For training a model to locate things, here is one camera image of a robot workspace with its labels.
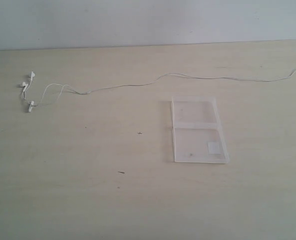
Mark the clear plastic open case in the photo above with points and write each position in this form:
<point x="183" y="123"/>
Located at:
<point x="197" y="131"/>

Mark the white wired earphones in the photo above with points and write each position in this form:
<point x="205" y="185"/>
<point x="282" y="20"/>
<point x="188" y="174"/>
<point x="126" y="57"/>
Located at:
<point x="26" y="85"/>

